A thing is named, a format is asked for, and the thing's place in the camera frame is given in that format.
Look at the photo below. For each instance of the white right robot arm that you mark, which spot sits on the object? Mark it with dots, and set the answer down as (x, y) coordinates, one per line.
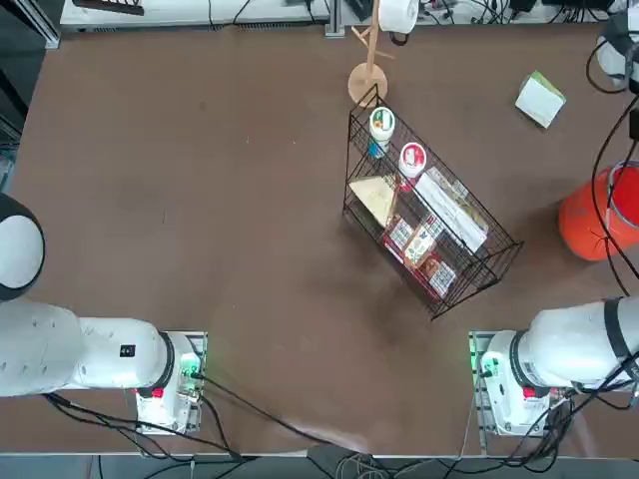
(564, 344)

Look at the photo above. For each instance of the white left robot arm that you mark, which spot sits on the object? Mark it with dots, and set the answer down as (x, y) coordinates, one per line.
(100, 354)

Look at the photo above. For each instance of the orange bin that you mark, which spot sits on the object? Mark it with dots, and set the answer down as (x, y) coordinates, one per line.
(584, 229)

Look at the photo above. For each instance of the green tissue pack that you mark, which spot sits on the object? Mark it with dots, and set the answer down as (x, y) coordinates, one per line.
(549, 86)

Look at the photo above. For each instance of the wrapped triangle sandwich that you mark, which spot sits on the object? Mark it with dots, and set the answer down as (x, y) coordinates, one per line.
(374, 197)

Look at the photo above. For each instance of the orange snack box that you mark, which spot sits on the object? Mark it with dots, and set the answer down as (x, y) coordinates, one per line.
(418, 247)

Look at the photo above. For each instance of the teal snack box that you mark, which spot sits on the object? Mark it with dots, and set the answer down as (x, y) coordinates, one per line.
(375, 148)

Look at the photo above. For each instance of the red-lid white jar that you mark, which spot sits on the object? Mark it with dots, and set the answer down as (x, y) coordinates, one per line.
(413, 158)

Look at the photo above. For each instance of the red patterned snack box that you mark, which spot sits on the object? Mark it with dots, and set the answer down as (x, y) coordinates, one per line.
(439, 277)

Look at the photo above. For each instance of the green-lid white jar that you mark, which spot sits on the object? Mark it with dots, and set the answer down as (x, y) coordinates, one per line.
(382, 122)

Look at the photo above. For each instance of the long white yellow box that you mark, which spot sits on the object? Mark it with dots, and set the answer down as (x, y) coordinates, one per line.
(449, 209)

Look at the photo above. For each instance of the wooden roll holder stand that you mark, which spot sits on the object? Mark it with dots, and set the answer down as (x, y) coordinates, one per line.
(367, 85)

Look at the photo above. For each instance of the white paper towel roll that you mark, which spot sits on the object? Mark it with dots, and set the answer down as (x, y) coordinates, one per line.
(399, 15)

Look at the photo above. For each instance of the white bench top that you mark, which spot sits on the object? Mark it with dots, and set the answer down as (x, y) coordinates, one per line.
(175, 12)

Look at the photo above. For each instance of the dark brown wooden rack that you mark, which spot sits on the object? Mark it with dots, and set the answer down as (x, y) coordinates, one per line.
(107, 6)

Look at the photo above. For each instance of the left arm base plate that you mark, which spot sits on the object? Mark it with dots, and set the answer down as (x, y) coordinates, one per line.
(197, 344)

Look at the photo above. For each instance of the aluminium profile post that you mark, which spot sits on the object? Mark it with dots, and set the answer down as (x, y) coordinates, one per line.
(334, 17)

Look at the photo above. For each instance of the aluminium frame rail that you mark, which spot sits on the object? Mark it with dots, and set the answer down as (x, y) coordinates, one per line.
(47, 30)

